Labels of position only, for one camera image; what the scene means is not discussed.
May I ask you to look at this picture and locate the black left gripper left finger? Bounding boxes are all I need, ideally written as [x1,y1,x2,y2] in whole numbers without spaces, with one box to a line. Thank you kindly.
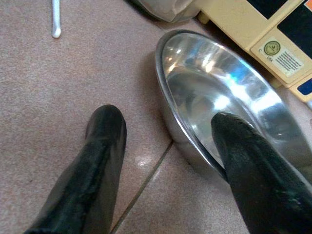
[24,104,127,234]

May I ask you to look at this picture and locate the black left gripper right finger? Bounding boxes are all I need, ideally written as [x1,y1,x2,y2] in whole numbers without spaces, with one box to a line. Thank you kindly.
[211,112,312,234]

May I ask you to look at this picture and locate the steel bowl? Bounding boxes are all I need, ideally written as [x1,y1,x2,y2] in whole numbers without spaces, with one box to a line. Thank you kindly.
[155,29,312,191]

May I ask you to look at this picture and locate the green white training chopsticks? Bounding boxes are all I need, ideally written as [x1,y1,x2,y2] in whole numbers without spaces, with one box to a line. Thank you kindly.
[51,0,62,39]

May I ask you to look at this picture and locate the cream water ionizer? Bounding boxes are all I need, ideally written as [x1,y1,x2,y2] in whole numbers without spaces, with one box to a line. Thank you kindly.
[196,0,312,103]

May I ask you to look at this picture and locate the clear jar of brown powder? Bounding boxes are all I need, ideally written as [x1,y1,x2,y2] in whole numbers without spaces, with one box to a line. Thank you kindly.
[125,0,202,23]

